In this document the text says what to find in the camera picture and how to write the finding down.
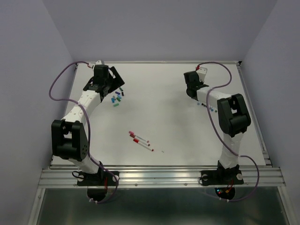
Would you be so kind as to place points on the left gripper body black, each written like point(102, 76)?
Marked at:
point(106, 82)

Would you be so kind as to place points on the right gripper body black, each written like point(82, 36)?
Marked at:
point(201, 82)

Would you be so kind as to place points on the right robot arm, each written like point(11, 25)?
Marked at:
point(232, 112)

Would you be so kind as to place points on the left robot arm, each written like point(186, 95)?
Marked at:
point(71, 134)

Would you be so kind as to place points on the pink capped pen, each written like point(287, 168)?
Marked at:
point(134, 135)

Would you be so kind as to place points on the maroon capped pen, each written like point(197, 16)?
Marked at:
point(139, 140)

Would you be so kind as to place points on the red capped pen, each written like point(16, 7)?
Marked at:
point(143, 145)

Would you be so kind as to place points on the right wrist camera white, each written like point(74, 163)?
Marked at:
point(201, 71)

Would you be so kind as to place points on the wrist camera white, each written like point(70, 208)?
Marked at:
point(201, 71)
point(97, 62)

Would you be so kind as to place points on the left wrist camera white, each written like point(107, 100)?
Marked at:
point(97, 62)

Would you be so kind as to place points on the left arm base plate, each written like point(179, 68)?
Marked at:
point(101, 187)

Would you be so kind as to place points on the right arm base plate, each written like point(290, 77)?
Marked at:
point(224, 184)

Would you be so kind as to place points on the aluminium frame rail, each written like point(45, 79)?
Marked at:
point(153, 177)

